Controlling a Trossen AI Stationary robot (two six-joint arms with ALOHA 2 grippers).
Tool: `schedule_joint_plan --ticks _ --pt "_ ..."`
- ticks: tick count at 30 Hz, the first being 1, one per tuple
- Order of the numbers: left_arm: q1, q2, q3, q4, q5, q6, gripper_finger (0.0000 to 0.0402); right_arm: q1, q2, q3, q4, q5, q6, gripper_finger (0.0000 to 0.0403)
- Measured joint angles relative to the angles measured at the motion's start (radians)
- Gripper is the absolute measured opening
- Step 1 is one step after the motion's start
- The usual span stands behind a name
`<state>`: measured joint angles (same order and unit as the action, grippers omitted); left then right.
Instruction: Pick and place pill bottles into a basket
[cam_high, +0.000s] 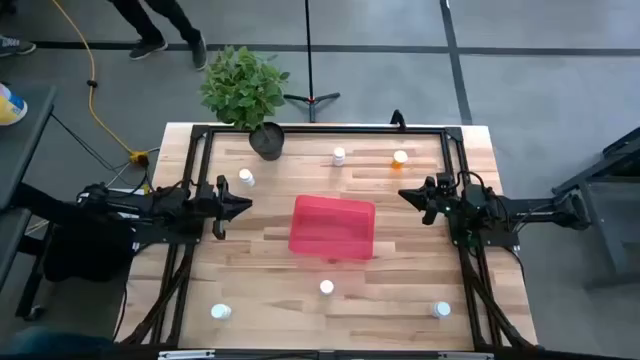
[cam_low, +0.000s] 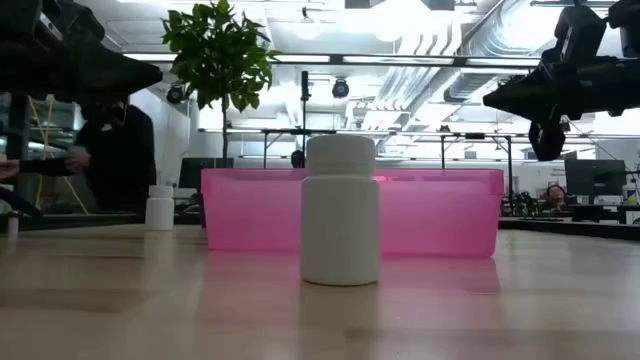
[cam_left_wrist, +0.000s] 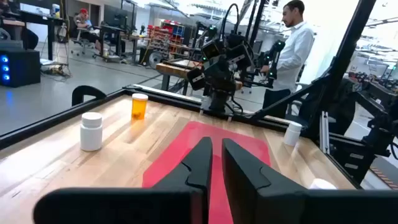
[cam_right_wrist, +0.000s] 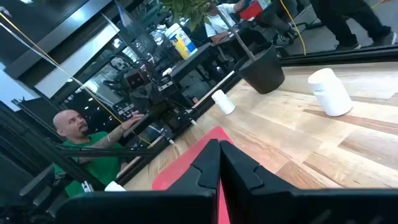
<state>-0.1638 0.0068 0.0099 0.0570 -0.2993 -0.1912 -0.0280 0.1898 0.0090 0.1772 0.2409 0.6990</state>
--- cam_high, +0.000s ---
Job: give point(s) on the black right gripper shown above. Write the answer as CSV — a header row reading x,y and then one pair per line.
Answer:
x,y
431,212

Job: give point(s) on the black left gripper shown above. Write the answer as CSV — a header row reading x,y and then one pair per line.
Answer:
x,y
220,207

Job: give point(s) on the orange pill bottle white cap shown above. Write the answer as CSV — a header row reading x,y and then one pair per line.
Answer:
x,y
400,157

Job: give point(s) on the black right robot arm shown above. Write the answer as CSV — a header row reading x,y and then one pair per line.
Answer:
x,y
525,207

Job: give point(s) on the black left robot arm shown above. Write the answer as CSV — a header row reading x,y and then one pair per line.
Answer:
x,y
165,202

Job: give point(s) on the pink translucent plastic basket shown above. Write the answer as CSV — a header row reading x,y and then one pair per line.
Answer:
x,y
332,227

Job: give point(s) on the green potted plant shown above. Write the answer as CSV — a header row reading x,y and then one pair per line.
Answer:
x,y
245,90

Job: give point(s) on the black equipment box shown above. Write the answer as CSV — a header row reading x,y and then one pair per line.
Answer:
x,y
85,255

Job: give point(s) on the black tripod stand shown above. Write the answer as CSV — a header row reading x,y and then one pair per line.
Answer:
x,y
309,50

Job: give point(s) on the dark metal cart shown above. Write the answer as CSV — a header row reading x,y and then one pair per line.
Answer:
x,y
607,250

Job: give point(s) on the grey side table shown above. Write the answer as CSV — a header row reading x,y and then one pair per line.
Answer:
x,y
20,150

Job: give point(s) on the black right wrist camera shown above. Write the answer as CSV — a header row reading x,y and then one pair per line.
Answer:
x,y
445,182

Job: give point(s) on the small black bracket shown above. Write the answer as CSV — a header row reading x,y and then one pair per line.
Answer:
x,y
397,120

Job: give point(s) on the black aluminium table frame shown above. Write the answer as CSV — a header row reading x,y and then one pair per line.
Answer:
x,y
350,130

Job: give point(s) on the silver metal bracket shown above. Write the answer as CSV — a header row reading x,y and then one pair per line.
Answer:
x,y
465,355
185,354

